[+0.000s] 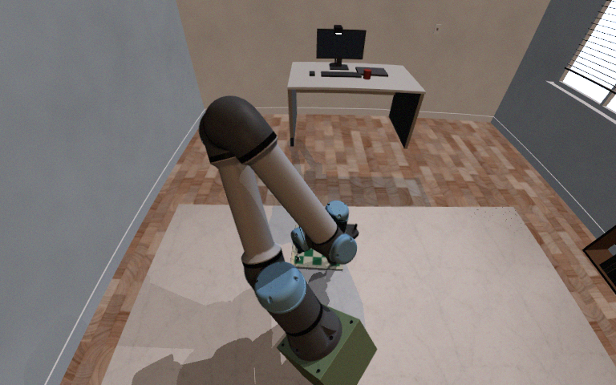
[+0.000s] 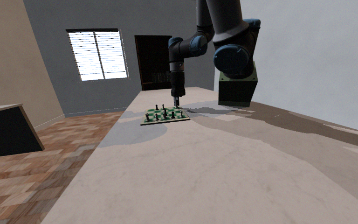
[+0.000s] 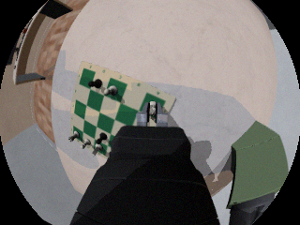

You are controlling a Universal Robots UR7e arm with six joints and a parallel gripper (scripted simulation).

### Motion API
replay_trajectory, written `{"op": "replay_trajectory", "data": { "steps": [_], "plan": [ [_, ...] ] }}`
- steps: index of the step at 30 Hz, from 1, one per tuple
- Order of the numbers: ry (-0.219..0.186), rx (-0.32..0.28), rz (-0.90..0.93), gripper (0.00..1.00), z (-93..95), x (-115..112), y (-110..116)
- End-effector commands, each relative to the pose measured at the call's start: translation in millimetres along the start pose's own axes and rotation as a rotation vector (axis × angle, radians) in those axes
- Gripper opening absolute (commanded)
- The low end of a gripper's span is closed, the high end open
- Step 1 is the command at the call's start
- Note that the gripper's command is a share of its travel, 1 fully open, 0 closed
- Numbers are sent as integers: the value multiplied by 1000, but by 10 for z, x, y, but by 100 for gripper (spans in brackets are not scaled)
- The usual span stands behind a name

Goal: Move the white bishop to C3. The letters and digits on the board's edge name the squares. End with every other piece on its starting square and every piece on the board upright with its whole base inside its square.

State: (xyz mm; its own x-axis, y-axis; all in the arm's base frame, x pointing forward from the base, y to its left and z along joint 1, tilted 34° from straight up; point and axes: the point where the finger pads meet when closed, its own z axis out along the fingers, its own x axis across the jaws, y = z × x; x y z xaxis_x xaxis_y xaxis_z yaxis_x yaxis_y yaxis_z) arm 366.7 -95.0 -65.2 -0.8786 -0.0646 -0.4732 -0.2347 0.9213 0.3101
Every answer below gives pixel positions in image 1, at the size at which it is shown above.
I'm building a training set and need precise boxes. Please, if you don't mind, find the green and cream chessboard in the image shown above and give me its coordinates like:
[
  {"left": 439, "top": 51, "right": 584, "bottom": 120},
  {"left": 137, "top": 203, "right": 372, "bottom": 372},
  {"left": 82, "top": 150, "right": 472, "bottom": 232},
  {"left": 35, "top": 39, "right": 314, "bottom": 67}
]
[{"left": 291, "top": 244, "right": 343, "bottom": 270}]

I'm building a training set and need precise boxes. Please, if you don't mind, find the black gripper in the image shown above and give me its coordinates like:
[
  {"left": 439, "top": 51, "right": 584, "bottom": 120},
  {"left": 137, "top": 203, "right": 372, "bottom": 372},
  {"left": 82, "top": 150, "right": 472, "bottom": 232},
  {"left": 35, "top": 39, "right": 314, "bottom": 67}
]
[{"left": 326, "top": 224, "right": 359, "bottom": 264}]

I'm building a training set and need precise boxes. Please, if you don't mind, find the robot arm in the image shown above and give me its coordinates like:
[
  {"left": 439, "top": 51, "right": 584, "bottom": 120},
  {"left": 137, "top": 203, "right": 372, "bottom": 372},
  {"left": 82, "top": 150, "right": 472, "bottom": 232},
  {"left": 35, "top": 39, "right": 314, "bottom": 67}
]
[{"left": 199, "top": 95, "right": 357, "bottom": 361}]

